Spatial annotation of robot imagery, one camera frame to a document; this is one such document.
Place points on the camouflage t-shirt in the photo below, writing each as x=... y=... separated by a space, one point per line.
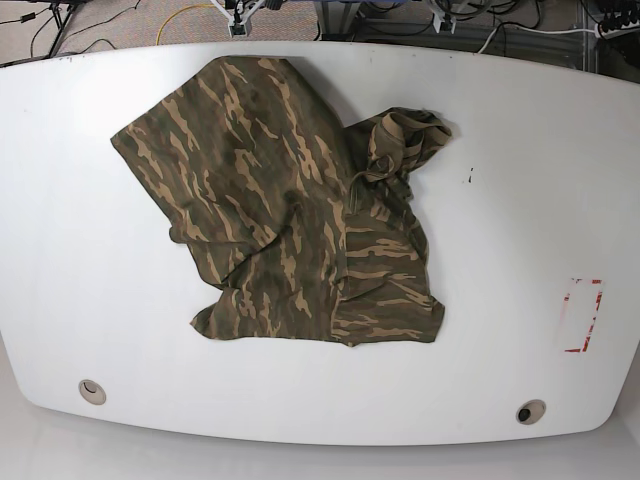
x=303 y=224

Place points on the red tape rectangle marking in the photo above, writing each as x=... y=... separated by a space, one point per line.
x=579 y=313

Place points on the white power strip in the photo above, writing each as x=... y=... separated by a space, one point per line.
x=612 y=27

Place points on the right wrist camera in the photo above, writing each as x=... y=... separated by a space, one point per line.
x=239 y=28

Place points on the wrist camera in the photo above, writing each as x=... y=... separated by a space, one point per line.
x=444 y=24
x=239 y=28

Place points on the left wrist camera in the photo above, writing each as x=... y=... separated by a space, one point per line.
x=444 y=24

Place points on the right table cable grommet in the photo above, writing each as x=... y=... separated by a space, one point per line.
x=531 y=412

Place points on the table cable grommet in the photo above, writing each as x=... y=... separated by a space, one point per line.
x=531 y=412
x=92 y=392

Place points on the left table cable grommet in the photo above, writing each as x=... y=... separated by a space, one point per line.
x=92 y=392

